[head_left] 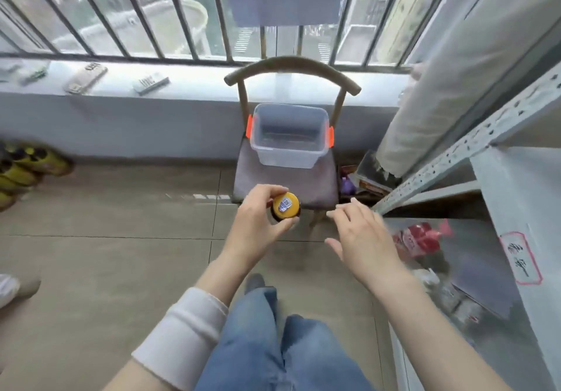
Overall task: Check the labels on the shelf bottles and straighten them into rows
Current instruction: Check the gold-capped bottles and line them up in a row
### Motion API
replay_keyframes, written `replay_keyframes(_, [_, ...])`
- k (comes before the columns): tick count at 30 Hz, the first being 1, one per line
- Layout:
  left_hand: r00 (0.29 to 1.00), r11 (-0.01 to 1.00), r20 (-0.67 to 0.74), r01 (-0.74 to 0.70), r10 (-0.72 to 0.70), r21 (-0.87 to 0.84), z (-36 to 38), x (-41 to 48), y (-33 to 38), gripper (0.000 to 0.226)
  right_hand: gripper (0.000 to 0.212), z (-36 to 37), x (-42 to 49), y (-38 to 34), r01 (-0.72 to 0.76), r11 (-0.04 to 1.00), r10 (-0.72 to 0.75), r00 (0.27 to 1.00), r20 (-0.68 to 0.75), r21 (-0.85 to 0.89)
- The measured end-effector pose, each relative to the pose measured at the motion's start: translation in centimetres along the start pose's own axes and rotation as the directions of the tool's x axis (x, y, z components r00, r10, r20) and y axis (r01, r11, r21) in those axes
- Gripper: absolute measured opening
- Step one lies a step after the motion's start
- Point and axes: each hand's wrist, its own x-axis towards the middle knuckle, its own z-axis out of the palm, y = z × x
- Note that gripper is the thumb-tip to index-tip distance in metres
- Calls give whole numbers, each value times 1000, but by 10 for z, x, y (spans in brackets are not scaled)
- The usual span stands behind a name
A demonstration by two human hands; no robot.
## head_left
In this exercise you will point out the white metal shelf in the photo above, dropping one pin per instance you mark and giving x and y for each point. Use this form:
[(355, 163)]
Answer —
[(526, 184)]

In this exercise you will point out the person's right hand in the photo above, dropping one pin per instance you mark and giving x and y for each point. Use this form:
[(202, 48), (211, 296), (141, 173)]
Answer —
[(372, 250)]

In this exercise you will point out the beige remote control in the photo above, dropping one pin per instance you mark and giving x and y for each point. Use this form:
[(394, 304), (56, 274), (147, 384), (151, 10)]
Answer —
[(85, 78)]

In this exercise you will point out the person's blue jeans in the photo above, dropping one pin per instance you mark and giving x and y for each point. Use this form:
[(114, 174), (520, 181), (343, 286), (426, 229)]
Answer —
[(254, 351)]

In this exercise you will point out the person's right forearm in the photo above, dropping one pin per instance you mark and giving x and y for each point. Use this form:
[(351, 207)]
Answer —
[(429, 338)]

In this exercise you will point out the grey folded bedding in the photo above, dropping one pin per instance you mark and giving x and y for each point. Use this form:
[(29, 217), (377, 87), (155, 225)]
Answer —
[(460, 88)]

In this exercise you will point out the red bordered white label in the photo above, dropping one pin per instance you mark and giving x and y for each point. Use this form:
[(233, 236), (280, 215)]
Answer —
[(521, 259)]

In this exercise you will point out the yellow black slipper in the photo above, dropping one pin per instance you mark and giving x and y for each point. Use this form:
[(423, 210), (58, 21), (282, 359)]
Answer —
[(39, 158), (17, 178)]

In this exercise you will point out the wooden chair brown seat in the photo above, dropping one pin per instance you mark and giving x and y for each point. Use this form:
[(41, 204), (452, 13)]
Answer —
[(245, 175)]

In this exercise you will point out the red plastic packets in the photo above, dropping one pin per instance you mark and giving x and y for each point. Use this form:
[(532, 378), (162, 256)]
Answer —
[(416, 239)]

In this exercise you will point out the clear storage box orange latches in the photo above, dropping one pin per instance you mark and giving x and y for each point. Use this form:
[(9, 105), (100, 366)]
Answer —
[(285, 149)]

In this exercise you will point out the person's dark shoe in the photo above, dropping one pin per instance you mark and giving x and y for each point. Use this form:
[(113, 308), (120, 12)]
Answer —
[(255, 282)]

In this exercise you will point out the gold cap dark bottle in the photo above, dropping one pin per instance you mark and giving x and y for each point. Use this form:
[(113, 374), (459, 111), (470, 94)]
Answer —
[(285, 206)]

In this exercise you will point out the clear plastic tray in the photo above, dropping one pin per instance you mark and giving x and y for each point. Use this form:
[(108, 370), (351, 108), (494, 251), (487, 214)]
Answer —
[(372, 175)]

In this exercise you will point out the small grey device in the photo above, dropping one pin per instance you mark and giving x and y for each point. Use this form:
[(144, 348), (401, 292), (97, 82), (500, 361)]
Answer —
[(33, 74)]

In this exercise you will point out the small purple item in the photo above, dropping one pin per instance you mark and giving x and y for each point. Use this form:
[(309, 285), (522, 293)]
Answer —
[(347, 186)]

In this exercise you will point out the person's left forearm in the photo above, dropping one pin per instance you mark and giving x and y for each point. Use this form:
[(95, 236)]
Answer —
[(219, 281)]

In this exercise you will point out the white knit wristband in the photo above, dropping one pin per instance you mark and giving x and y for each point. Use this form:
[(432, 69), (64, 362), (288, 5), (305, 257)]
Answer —
[(184, 333)]

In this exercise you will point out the metal window grille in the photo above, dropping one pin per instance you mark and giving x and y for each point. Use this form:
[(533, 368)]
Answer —
[(109, 56)]

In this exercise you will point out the person's left hand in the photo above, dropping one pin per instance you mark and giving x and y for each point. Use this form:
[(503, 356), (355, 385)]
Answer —
[(252, 228)]

